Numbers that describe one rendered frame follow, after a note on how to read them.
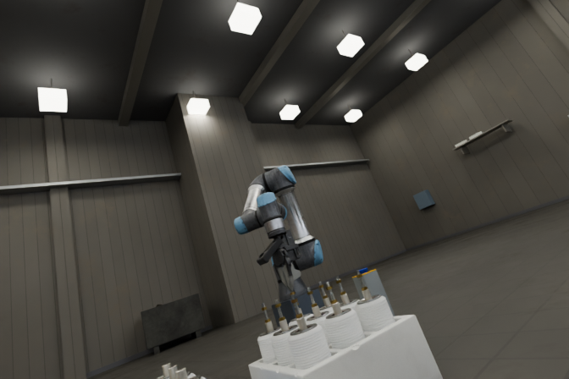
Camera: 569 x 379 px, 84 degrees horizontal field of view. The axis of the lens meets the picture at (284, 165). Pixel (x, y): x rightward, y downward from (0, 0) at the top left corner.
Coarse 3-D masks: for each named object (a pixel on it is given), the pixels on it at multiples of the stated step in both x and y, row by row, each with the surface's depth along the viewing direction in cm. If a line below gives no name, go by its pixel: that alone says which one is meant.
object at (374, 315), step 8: (368, 304) 90; (376, 304) 90; (384, 304) 91; (360, 312) 91; (368, 312) 90; (376, 312) 89; (384, 312) 89; (360, 320) 92; (368, 320) 89; (376, 320) 88; (384, 320) 88; (392, 320) 90; (368, 328) 89; (376, 328) 88
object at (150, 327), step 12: (180, 300) 580; (192, 300) 587; (144, 312) 552; (156, 312) 558; (168, 312) 565; (180, 312) 572; (192, 312) 578; (144, 324) 545; (156, 324) 550; (168, 324) 557; (180, 324) 564; (192, 324) 570; (204, 324) 577; (156, 336) 543; (168, 336) 550; (180, 336) 556; (192, 336) 615; (156, 348) 537
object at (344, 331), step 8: (352, 312) 86; (328, 320) 86; (336, 320) 84; (344, 320) 84; (352, 320) 84; (328, 328) 85; (336, 328) 84; (344, 328) 83; (352, 328) 83; (360, 328) 85; (336, 336) 83; (344, 336) 83; (352, 336) 82; (360, 336) 83; (336, 344) 83; (344, 344) 82; (352, 344) 82
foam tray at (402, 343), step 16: (400, 320) 89; (416, 320) 89; (368, 336) 84; (384, 336) 83; (400, 336) 85; (416, 336) 87; (336, 352) 80; (352, 352) 77; (368, 352) 79; (384, 352) 81; (400, 352) 83; (416, 352) 84; (256, 368) 95; (272, 368) 86; (288, 368) 80; (320, 368) 73; (336, 368) 74; (352, 368) 76; (368, 368) 77; (384, 368) 79; (400, 368) 81; (416, 368) 82; (432, 368) 84
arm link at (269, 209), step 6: (270, 192) 122; (258, 198) 121; (264, 198) 120; (270, 198) 120; (258, 204) 121; (264, 204) 119; (270, 204) 119; (276, 204) 120; (264, 210) 118; (270, 210) 118; (276, 210) 119; (264, 216) 118; (270, 216) 117; (276, 216) 118; (264, 222) 118
